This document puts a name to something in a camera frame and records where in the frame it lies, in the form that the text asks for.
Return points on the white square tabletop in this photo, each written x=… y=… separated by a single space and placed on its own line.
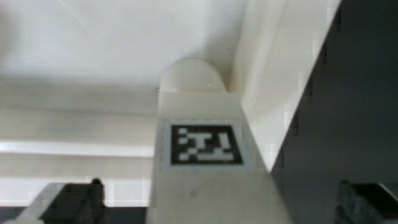
x=85 y=49

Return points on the white table leg with tag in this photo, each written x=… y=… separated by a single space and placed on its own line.
x=211 y=186

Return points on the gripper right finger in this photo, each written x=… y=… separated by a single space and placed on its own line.
x=366 y=203

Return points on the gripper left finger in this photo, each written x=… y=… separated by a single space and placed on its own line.
x=67 y=204

